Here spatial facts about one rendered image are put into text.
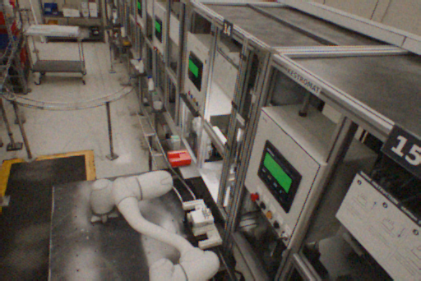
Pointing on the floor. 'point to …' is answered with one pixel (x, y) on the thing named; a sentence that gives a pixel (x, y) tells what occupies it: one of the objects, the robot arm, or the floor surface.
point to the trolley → (56, 60)
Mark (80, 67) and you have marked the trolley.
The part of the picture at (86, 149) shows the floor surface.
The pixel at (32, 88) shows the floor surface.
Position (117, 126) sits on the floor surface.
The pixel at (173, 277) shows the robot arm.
